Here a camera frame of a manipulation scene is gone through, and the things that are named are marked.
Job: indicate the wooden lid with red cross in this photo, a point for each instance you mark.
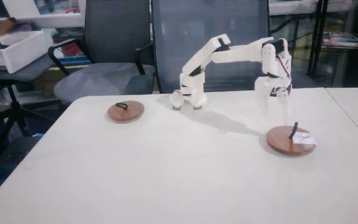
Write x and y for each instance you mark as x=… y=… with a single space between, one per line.
x=281 y=143

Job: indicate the plain wooden lid black loop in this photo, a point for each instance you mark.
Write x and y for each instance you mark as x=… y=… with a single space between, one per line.
x=129 y=113

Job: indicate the black metal shelf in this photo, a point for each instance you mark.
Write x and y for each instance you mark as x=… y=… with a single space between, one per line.
x=317 y=37

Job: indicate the stack of magazines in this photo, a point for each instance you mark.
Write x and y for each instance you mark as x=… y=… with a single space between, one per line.
x=346 y=41

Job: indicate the office chair with mesh back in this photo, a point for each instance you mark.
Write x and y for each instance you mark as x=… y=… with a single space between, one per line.
x=179 y=25

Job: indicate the office chair with grey seat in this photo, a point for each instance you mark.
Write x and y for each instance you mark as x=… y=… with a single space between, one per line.
x=104 y=77

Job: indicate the white box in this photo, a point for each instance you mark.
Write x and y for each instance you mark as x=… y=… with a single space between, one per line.
x=20 y=53

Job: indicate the black chair holding box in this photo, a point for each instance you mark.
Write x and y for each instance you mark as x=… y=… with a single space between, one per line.
x=11 y=81

